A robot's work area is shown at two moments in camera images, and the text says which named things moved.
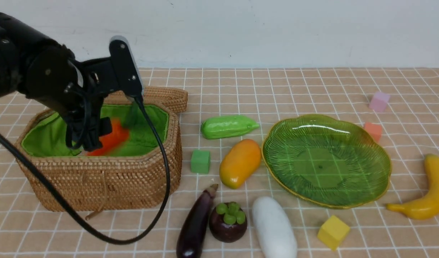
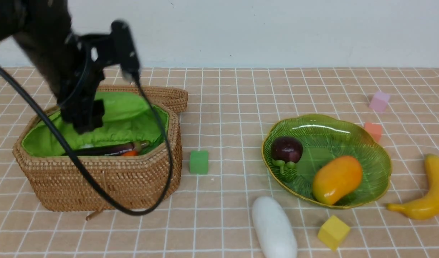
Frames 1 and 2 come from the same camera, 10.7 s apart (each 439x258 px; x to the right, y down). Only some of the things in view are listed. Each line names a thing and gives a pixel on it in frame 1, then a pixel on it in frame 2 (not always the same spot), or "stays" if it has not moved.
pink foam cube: [378, 103] stays
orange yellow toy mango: [239, 163] -> [335, 178]
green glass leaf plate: [326, 160] stays
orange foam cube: [375, 130] stays
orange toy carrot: [110, 141] -> [129, 153]
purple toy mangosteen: [228, 222] -> [286, 148]
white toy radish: [275, 234] stays
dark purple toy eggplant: [191, 238] -> [105, 149]
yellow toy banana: [433, 201] stays
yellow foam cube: [333, 232] stays
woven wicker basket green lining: [129, 174] stays
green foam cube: [200, 161] stays
